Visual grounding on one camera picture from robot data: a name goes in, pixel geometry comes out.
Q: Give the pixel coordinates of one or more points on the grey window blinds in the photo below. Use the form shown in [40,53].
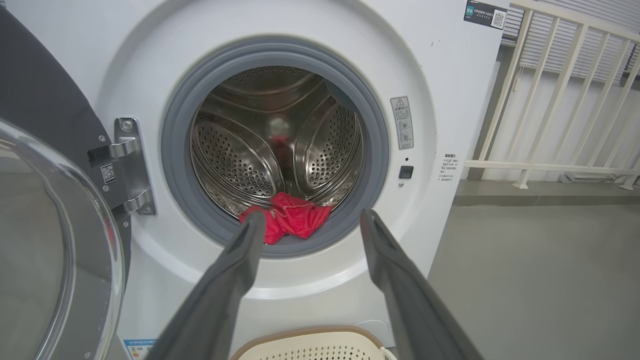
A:
[600,10]

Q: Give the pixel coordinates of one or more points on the cream laundry basket brown rim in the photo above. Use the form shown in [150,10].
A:
[310,347]

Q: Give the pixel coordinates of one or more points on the grey warning sticker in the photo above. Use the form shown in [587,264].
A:
[402,122]

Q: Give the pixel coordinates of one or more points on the white front-load washing machine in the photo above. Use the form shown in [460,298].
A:
[150,50]

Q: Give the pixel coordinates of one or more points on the black door latch socket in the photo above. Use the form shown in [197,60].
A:
[406,172]

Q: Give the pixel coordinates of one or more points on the metal door hinge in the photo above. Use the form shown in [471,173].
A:
[131,165]

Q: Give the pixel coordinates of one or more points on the white slatted railing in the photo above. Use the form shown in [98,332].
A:
[540,166]

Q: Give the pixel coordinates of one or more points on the black QR code sticker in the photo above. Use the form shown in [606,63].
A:
[484,14]

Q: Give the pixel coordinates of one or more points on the blue energy label sticker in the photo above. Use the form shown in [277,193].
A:
[137,350]

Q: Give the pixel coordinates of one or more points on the steel perforated washer drum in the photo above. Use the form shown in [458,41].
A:
[235,160]

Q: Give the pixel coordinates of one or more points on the washing machine door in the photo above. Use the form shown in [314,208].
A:
[40,90]

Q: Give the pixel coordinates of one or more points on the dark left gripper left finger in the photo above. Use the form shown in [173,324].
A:
[215,305]

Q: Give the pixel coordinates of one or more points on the round white filter cover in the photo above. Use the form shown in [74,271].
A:
[372,332]

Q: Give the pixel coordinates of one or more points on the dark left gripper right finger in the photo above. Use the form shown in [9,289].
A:
[415,310]

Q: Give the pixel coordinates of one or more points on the grey rubber door gasket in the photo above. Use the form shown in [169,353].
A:
[175,150]

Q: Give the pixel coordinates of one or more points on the small black text label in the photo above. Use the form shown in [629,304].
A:
[446,166]

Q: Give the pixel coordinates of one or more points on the red cloth garment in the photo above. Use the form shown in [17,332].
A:
[297,217]

